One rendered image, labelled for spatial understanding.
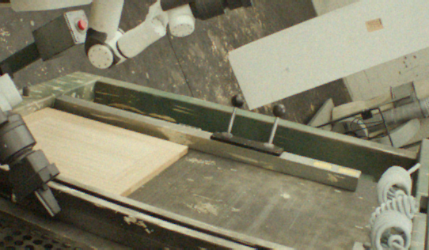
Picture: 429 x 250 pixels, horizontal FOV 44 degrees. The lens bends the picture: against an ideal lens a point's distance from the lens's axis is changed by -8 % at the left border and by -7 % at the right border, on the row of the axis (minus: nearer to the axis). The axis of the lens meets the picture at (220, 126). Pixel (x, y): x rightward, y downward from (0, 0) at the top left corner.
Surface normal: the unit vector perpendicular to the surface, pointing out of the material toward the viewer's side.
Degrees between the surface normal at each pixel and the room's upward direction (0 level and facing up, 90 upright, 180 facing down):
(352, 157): 90
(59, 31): 90
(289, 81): 90
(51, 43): 90
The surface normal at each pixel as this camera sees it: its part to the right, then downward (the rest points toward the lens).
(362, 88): -0.36, 0.27
